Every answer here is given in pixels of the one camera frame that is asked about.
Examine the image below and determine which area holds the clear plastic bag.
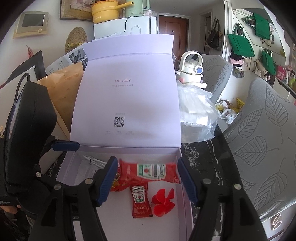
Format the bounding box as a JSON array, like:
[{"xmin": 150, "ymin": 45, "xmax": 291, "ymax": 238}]
[{"xmin": 177, "ymin": 81, "xmax": 220, "ymax": 144}]

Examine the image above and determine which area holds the white gift box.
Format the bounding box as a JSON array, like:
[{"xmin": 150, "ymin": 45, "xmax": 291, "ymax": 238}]
[{"xmin": 57, "ymin": 34, "xmax": 193, "ymax": 240}]

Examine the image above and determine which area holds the red ketchup packet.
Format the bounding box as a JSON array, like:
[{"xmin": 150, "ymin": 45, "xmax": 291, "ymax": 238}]
[
  {"xmin": 130, "ymin": 182, "xmax": 153, "ymax": 218},
  {"xmin": 119, "ymin": 160, "xmax": 181, "ymax": 184}
]

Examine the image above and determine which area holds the green electric kettle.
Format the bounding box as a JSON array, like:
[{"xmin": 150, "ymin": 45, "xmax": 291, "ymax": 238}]
[{"xmin": 125, "ymin": 0, "xmax": 150, "ymax": 18}]

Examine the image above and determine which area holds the grey leaf pattern chair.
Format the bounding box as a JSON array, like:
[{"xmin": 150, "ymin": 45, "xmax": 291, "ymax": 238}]
[{"xmin": 224, "ymin": 78, "xmax": 295, "ymax": 221}]

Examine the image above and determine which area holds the framed picture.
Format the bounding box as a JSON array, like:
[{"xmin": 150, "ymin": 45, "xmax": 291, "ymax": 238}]
[{"xmin": 60, "ymin": 0, "xmax": 96, "ymax": 21}]

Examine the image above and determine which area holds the white robot toy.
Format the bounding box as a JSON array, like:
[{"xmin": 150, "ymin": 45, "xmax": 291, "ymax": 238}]
[{"xmin": 176, "ymin": 51, "xmax": 207, "ymax": 89}]

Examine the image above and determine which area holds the green tote bag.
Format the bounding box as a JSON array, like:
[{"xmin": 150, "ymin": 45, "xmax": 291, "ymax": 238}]
[{"xmin": 227, "ymin": 23, "xmax": 255, "ymax": 58}]

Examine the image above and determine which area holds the yellow pot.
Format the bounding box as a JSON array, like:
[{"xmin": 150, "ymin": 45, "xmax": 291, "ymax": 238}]
[{"xmin": 90, "ymin": 0, "xmax": 133, "ymax": 24}]

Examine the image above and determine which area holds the brown paper envelope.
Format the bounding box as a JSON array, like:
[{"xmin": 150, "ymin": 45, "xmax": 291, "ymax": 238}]
[{"xmin": 37, "ymin": 62, "xmax": 84, "ymax": 139}]

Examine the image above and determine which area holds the white refrigerator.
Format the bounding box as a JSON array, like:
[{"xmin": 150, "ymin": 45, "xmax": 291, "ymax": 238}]
[{"xmin": 93, "ymin": 16, "xmax": 157, "ymax": 40}]

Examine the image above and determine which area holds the white coiled cable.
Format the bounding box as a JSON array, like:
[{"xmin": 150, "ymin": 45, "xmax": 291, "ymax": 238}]
[{"xmin": 83, "ymin": 155, "xmax": 107, "ymax": 170}]

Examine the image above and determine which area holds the brown door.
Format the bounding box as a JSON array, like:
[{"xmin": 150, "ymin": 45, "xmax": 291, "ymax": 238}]
[{"xmin": 159, "ymin": 16, "xmax": 189, "ymax": 60}]

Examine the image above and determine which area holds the wall intercom panel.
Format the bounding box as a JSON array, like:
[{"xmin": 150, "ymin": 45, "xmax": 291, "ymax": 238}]
[{"xmin": 13, "ymin": 11, "xmax": 49, "ymax": 39}]

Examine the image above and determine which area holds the black white magazine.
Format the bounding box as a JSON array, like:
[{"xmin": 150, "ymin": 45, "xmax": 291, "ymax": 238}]
[{"xmin": 45, "ymin": 45, "xmax": 88, "ymax": 75}]

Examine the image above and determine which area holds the red plastic propeller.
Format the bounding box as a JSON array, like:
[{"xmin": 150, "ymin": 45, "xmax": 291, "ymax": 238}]
[{"xmin": 152, "ymin": 188, "xmax": 176, "ymax": 217}]

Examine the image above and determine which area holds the woven straw fan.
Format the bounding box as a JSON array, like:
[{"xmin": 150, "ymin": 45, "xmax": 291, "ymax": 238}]
[{"xmin": 65, "ymin": 27, "xmax": 87, "ymax": 53}]

